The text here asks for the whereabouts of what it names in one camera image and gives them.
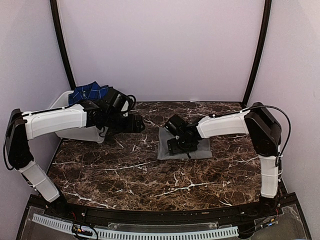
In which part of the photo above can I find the left black frame post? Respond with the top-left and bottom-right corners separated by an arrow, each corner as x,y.
49,0 -> 76,90

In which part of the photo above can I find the blue plaid shirt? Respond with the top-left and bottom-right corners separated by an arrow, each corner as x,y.
68,81 -> 112,106

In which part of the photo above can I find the white slotted cable duct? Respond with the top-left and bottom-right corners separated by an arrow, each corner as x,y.
32,213 -> 239,240

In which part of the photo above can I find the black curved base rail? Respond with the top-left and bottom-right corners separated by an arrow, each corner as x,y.
24,193 -> 300,228

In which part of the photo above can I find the grey long sleeve shirt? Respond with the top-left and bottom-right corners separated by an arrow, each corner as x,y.
157,127 -> 213,160

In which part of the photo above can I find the black frame post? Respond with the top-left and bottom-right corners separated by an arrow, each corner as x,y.
241,0 -> 272,107
49,0 -> 76,90

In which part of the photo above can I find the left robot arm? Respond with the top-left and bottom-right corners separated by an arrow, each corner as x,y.
2,100 -> 145,218

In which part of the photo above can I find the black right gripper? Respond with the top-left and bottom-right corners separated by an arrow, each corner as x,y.
167,137 -> 198,155

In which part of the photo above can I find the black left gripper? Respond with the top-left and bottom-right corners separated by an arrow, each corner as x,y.
105,111 -> 145,134

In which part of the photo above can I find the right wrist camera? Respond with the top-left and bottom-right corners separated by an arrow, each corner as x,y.
164,114 -> 189,137

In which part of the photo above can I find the right black frame post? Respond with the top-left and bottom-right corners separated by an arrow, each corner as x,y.
241,0 -> 272,107

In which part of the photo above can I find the white plastic bin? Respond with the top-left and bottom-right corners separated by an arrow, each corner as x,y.
50,90 -> 108,144

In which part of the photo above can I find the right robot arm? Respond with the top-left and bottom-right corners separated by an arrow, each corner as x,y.
164,102 -> 288,217

